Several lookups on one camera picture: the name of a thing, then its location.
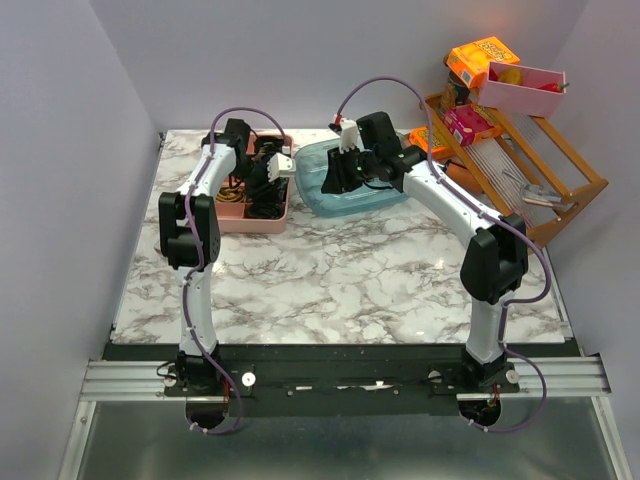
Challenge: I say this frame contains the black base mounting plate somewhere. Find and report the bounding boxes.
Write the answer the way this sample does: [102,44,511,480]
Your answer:
[103,344,519,427]

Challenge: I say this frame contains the orange bottle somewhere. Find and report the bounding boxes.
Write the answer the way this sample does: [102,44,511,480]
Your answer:
[443,160,484,195]

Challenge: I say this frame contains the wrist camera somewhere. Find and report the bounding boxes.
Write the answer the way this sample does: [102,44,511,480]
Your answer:
[339,118,360,153]
[267,153,296,182]

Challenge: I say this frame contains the red toy pepper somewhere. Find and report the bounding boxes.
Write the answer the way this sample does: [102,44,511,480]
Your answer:
[539,82,570,94]

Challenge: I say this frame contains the orange snack box middle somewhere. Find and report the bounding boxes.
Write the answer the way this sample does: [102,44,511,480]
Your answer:
[408,126,455,161]

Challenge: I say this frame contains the rolled black tie bottom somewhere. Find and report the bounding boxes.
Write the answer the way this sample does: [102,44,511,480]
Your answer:
[246,199,286,220]

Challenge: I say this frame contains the pink rectangular bin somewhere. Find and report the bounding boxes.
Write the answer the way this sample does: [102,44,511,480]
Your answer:
[478,62,567,118]

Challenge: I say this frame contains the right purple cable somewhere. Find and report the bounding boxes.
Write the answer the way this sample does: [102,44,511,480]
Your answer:
[332,75,554,434]

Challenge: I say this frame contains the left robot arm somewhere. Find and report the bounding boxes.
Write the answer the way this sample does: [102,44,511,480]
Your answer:
[158,119,252,395]

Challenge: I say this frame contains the blue transparent plastic tray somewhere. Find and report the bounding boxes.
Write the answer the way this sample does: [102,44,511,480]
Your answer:
[294,139,408,218]

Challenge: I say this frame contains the yellow toy fruit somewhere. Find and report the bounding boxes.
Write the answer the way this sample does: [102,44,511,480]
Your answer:
[498,68,523,85]

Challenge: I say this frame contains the rolled black tie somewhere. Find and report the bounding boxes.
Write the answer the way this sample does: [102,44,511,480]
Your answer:
[253,135,286,155]
[246,199,286,220]

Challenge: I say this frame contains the pink snack box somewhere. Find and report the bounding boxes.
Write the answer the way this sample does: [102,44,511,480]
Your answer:
[443,103,503,147]

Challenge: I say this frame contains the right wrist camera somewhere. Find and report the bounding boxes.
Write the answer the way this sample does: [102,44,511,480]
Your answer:
[339,118,360,153]

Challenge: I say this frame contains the wooden dish rack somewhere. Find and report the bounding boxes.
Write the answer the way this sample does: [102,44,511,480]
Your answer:
[425,94,608,247]

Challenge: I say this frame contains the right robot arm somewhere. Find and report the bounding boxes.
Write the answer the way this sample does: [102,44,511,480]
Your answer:
[321,112,528,392]

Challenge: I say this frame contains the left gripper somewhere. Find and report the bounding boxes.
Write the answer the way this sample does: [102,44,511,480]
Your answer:
[229,157,281,206]

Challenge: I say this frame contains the rolled gold tie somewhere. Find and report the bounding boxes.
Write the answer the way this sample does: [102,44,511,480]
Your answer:
[216,185,246,204]

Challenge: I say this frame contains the rolled black tie top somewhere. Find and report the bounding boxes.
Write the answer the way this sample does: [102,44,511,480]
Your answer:
[253,135,286,155]

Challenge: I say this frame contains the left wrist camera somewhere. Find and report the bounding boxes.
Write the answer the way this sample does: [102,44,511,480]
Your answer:
[267,153,296,182]

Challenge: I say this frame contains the brown snack can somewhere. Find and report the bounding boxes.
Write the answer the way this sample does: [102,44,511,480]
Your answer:
[439,54,470,113]

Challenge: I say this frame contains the orange snack box top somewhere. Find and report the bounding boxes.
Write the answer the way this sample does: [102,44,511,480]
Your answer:
[446,36,520,88]

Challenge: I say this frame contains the pink compartment organizer tray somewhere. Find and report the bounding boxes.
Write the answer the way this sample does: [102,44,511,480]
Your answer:
[215,131,291,234]

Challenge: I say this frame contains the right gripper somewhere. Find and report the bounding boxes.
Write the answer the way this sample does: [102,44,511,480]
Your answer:
[319,144,378,196]

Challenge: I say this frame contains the aluminium rail frame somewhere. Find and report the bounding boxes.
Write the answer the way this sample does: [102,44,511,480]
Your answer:
[76,344,632,479]

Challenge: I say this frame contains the orange snack box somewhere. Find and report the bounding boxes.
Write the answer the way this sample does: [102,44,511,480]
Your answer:
[408,126,455,161]
[446,36,520,88]

